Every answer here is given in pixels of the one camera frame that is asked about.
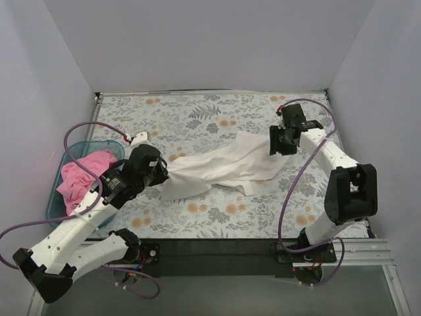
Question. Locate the teal plastic basket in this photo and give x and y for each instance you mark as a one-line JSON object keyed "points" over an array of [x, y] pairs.
{"points": [[55, 205]]}

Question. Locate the aluminium frame rail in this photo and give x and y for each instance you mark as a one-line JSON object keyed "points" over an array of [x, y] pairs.
{"points": [[350, 252]]}

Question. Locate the floral table cloth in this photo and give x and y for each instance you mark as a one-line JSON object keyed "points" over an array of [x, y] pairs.
{"points": [[184, 125]]}

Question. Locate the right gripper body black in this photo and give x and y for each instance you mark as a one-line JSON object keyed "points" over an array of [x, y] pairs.
{"points": [[281, 141]]}

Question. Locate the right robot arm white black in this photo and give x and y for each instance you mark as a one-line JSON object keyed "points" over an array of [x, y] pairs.
{"points": [[352, 190]]}

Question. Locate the white t shirt robot print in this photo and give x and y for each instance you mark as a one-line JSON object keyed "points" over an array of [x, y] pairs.
{"points": [[236, 165]]}

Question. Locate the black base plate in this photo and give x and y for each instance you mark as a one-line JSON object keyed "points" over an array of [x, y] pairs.
{"points": [[225, 257]]}

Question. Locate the pink t shirt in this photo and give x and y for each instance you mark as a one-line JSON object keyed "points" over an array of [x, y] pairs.
{"points": [[76, 182]]}

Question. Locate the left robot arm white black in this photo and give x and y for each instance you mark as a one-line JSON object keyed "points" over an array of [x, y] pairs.
{"points": [[52, 265]]}

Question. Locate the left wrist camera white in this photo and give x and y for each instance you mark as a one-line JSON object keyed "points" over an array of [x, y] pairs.
{"points": [[139, 139]]}

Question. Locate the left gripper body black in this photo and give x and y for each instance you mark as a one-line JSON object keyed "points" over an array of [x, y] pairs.
{"points": [[159, 172]]}

